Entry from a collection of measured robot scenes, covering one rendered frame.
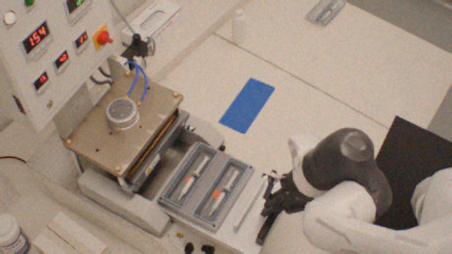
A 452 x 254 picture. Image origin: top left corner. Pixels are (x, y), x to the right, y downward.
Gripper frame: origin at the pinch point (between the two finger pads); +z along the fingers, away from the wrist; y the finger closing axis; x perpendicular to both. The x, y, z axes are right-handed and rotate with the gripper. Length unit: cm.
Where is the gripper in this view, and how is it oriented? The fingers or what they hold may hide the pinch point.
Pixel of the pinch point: (270, 207)
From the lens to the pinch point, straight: 120.1
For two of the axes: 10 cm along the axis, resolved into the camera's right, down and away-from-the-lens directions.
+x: 4.6, -7.1, 5.3
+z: -3.2, 4.2, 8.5
